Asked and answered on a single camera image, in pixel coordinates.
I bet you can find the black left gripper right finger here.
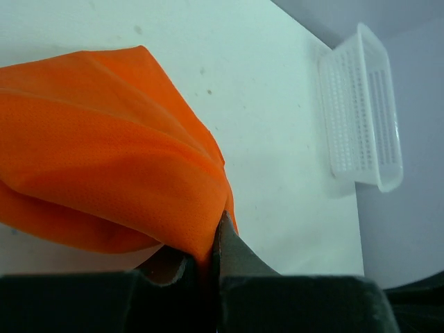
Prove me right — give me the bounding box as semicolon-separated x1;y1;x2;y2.
212;212;399;332

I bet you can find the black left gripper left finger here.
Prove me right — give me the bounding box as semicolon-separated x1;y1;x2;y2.
1;246;215;332

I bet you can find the orange t shirt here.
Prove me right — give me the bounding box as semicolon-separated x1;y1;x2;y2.
1;46;234;268

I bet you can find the white plastic basket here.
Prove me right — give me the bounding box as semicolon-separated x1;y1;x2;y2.
318;23;404;193

